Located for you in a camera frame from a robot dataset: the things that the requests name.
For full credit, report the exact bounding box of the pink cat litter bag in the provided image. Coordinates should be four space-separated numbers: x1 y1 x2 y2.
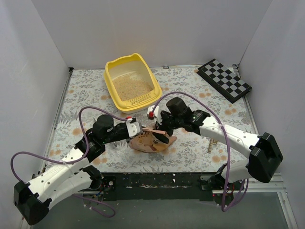
129 124 177 153

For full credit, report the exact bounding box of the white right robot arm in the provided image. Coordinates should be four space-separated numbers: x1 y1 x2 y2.
147 97 283 190

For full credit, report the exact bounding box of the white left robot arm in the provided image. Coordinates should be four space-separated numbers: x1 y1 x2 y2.
14 114 139 226

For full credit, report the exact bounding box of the beige litter in box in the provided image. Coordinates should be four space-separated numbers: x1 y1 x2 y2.
113 76 153 101

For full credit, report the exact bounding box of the yellow cat litter box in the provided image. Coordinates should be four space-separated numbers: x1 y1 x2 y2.
104 53 162 114

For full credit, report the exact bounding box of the floral tablecloth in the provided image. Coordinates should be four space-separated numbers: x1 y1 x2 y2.
48 66 255 173

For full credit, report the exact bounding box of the wooden ruler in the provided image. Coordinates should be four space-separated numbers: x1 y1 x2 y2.
207 138 218 153

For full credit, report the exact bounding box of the black folding chessboard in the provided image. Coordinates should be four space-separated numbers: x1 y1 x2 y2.
197 59 252 104

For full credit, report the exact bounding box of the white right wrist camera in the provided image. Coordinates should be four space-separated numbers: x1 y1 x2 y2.
147 105 162 123

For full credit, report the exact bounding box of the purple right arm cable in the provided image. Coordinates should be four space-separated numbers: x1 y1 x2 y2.
152 92 250 212

